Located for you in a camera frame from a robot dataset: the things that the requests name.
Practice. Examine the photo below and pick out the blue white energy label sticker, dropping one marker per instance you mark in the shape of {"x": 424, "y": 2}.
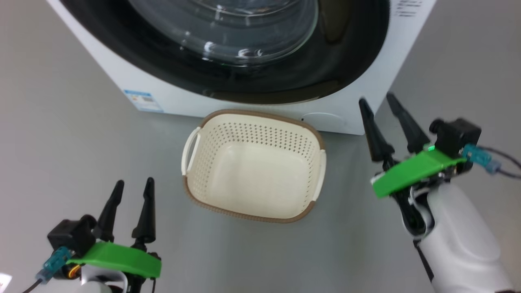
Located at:
{"x": 143, "y": 101}

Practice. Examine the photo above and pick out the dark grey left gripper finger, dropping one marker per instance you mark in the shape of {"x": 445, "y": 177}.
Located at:
{"x": 146, "y": 219}
{"x": 110, "y": 215}

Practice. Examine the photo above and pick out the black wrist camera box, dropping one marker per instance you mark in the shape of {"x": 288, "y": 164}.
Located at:
{"x": 458, "y": 136}
{"x": 71, "y": 236}

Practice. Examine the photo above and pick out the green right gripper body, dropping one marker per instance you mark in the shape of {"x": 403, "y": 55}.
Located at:
{"x": 415, "y": 171}

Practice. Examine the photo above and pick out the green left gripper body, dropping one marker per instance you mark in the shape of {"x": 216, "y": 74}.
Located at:
{"x": 118, "y": 257}

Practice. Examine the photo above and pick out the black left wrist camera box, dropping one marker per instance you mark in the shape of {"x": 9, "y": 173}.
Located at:
{"x": 71, "y": 236}

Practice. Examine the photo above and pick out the white washing machine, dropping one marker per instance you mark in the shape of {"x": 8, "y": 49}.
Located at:
{"x": 366, "y": 106}

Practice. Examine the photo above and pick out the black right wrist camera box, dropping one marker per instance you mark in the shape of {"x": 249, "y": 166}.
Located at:
{"x": 458, "y": 136}

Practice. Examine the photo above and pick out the cream perforated laundry basket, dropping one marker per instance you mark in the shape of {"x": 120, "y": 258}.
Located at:
{"x": 252, "y": 175}

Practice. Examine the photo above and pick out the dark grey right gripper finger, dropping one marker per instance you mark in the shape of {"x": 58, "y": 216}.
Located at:
{"x": 409, "y": 130}
{"x": 376, "y": 138}

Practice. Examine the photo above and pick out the grey washing machine door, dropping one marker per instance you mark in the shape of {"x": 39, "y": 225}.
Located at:
{"x": 346, "y": 40}

